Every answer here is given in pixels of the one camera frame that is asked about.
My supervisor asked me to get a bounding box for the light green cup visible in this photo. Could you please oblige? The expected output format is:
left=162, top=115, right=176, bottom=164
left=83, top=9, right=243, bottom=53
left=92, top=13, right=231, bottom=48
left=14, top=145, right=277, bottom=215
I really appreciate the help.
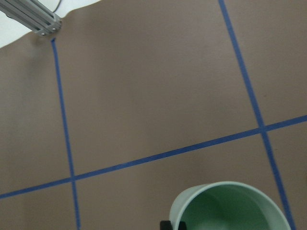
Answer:
left=169, top=181, right=291, bottom=230

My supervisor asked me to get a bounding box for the aluminium frame post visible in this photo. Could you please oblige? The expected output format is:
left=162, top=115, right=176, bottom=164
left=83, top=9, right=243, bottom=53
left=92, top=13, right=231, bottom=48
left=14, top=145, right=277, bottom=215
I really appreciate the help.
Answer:
left=0, top=0, right=62, bottom=36

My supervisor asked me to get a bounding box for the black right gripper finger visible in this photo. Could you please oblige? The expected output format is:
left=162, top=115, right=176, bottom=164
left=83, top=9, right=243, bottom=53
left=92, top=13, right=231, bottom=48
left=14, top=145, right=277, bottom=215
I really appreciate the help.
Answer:
left=160, top=220, right=186, bottom=230

